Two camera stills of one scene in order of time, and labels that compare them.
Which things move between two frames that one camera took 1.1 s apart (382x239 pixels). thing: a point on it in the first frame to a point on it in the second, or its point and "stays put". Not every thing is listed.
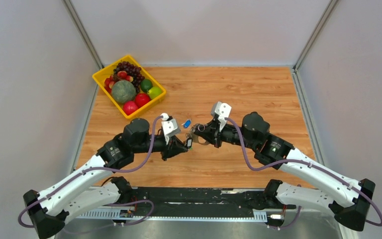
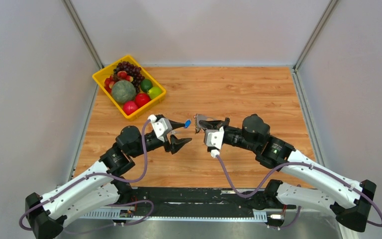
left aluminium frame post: (69, 7) stays put
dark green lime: (145, 85) stays put
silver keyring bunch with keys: (191, 137) to (198, 117)
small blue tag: (186, 123) stays put
